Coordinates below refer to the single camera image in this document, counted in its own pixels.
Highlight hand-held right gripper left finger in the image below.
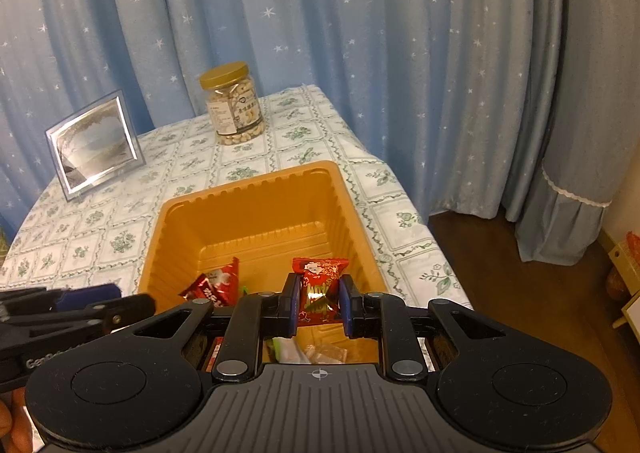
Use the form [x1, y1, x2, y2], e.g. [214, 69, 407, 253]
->
[131, 273, 303, 382]

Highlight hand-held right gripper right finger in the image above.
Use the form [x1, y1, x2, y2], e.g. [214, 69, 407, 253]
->
[339, 274, 507, 382]

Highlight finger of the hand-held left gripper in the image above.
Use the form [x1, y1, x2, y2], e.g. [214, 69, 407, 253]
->
[0, 284, 122, 326]
[82, 294, 156, 335]

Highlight red and gold candy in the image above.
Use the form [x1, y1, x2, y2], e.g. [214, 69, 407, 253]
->
[292, 257, 350, 329]

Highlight green and white candy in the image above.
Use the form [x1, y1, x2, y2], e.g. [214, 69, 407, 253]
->
[270, 335, 312, 365]

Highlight red packet with white print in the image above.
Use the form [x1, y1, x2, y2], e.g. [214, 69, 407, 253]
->
[179, 256, 241, 307]

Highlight orange plastic tray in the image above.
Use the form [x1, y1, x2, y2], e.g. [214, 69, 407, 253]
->
[136, 160, 389, 370]

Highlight person's left hand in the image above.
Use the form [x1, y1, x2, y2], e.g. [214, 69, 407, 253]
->
[0, 387, 37, 453]

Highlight clear jar with gold lid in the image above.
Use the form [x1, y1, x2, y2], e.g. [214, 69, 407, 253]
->
[199, 61, 266, 148]

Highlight blue star-print curtain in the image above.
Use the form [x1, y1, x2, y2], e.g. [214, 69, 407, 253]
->
[0, 0, 566, 234]

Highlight yellow box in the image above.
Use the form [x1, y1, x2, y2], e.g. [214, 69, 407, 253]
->
[606, 232, 640, 305]

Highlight white board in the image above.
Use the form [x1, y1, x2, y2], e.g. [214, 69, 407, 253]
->
[612, 289, 640, 330]

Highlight grey-blue lace-trimmed cloth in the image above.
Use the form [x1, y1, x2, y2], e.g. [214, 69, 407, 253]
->
[500, 0, 640, 266]

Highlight silver picture frame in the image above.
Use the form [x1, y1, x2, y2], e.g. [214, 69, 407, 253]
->
[45, 89, 147, 204]

